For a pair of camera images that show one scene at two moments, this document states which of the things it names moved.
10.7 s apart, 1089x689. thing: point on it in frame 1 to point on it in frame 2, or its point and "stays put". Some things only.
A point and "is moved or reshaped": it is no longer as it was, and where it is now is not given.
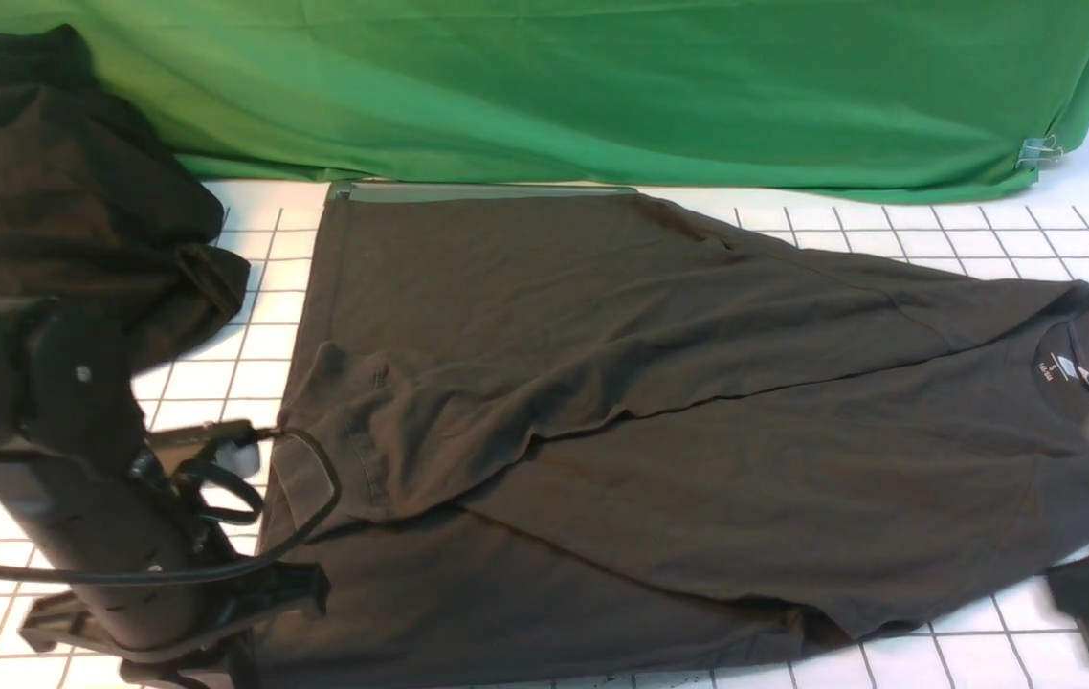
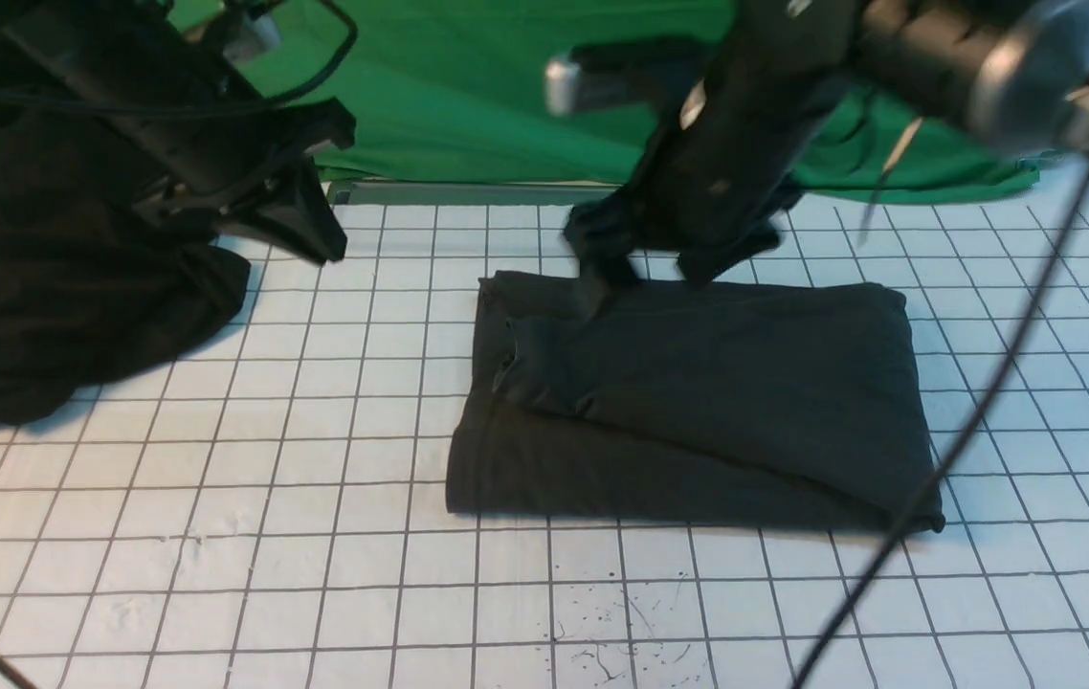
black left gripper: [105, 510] to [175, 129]
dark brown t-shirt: [572, 431] is moved or reshaped
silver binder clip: [1033, 149] stays put
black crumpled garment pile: [50, 182] stays put
